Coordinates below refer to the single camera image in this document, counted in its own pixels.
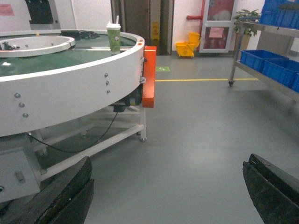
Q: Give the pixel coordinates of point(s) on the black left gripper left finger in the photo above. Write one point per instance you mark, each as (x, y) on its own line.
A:
(65, 201)

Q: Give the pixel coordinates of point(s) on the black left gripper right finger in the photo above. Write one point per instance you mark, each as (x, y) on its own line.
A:
(274, 192)

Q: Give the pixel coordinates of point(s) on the grey control box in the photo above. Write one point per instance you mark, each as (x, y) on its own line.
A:
(18, 175)

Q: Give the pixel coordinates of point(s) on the stainless steel shelf cart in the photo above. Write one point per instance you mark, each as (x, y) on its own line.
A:
(278, 37)

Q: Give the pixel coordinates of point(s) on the white round conveyor table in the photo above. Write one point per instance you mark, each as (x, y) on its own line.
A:
(65, 96)

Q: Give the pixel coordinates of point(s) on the blue bin on cart near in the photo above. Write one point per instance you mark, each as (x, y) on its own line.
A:
(295, 86)

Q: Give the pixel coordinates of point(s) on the blue bin on cart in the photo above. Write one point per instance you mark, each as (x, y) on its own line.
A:
(283, 71)
(255, 59)
(295, 86)

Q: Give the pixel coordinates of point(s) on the blue bin on cart middle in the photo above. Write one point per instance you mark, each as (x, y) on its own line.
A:
(283, 71)

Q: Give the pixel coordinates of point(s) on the orange guard panel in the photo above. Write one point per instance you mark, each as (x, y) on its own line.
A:
(149, 73)

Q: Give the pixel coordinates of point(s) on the red fire cabinet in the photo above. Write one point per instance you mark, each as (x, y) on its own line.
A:
(216, 26)

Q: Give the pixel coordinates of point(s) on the yellow mop bucket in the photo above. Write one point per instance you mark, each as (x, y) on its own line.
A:
(186, 49)

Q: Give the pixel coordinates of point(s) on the green paper cup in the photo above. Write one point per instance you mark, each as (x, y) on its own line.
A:
(114, 34)

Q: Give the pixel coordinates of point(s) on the yellow wet floor sign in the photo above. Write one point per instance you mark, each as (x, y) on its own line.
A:
(155, 30)

